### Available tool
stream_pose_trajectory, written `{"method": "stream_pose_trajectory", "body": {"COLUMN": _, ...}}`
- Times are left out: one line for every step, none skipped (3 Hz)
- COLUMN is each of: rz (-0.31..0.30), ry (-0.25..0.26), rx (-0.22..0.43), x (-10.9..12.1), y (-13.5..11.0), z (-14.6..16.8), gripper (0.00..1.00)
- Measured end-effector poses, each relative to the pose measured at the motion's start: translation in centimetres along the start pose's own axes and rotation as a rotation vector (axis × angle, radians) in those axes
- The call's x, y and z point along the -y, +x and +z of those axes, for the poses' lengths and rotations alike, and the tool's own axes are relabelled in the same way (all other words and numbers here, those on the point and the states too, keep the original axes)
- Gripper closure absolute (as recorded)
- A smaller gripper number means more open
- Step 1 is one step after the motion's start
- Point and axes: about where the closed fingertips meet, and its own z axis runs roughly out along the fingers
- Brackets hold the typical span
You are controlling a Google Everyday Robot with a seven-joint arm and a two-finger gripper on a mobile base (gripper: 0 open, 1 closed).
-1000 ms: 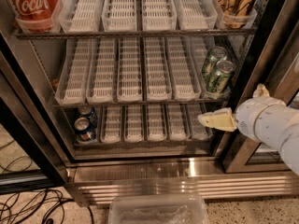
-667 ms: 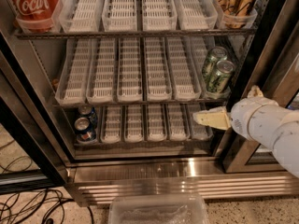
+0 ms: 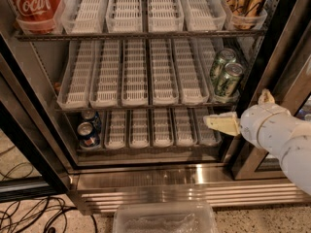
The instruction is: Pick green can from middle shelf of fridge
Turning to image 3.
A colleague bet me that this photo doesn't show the top shelf leftmost tray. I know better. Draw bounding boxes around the top shelf leftmost tray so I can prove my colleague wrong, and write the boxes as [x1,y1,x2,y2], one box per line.
[15,0,67,35]

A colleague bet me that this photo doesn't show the rear blue soda can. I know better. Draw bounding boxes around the rear blue soda can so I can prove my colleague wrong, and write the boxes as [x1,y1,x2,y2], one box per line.
[81,111,101,133]

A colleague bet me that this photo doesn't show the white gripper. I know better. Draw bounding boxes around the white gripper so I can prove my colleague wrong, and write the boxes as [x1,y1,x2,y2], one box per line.
[203,88,291,149]

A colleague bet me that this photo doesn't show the shelf tray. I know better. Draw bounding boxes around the shelf tray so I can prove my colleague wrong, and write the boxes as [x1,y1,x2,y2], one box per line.
[196,38,239,103]
[15,0,67,35]
[212,0,269,31]

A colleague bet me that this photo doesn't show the red Coca-Cola can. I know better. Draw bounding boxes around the red Coca-Cola can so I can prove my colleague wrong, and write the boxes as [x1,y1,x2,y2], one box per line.
[4,0,63,34]

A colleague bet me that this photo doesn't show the middle shelf wire rack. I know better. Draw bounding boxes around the middle shelf wire rack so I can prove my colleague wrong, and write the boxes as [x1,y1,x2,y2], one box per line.
[54,102,236,113]

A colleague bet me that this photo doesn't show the blue soda can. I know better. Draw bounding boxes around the blue soda can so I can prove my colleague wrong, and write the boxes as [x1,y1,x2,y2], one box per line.
[81,111,101,133]
[77,122,100,148]

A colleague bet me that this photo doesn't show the clear plastic bin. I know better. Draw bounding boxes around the clear plastic bin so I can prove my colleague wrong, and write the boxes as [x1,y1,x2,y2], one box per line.
[113,202,219,233]

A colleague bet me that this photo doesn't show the fridge glass door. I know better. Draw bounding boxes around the fridge glass door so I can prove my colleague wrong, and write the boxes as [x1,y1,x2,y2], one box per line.
[0,37,69,202]
[223,0,311,181]

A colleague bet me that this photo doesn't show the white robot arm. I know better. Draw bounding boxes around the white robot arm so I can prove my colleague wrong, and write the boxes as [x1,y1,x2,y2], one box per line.
[203,88,311,194]

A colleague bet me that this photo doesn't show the stainless steel fridge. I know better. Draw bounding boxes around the stainless steel fridge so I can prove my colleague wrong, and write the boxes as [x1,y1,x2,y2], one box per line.
[0,0,308,215]

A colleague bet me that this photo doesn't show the top shelf rightmost tray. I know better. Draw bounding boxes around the top shelf rightmost tray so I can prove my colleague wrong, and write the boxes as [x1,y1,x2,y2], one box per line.
[212,0,269,31]

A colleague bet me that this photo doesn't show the fridge glass door left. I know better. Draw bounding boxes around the fridge glass door left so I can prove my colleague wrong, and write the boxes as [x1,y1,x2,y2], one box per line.
[0,37,69,202]

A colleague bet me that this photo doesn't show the top shelf wire rack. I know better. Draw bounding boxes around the top shelf wire rack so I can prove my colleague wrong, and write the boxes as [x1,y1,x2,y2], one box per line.
[15,29,266,42]

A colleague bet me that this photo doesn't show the front blue soda can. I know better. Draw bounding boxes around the front blue soda can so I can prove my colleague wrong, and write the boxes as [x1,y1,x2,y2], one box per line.
[77,122,100,148]

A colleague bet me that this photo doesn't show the middle shelf rightmost tray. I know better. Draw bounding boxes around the middle shelf rightmost tray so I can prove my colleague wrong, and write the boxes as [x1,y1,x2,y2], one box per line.
[196,38,239,103]

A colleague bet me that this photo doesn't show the fridge glass door right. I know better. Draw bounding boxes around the fridge glass door right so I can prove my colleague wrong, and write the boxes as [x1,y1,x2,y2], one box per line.
[223,0,311,181]

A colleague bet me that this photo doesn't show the green soda can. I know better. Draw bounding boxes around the green soda can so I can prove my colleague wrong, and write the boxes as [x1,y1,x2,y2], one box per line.
[215,63,244,97]
[210,48,237,83]

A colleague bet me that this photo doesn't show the black floor cables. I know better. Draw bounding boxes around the black floor cables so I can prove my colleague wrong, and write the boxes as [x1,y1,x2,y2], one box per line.
[0,144,99,233]

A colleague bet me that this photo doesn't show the gold patterned cans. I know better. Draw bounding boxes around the gold patterned cans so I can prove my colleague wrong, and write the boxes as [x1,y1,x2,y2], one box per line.
[223,0,273,30]

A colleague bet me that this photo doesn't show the shelf wire rack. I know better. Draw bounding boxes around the shelf wire rack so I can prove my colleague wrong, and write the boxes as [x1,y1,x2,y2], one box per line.
[15,29,266,42]
[54,102,236,113]

